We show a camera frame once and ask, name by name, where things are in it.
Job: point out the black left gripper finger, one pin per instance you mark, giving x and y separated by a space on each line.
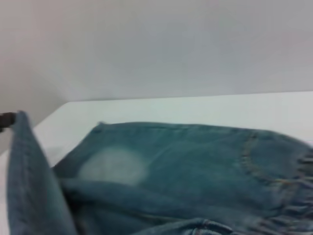
6 120

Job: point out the blue denim shorts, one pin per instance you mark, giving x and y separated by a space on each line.
195 171

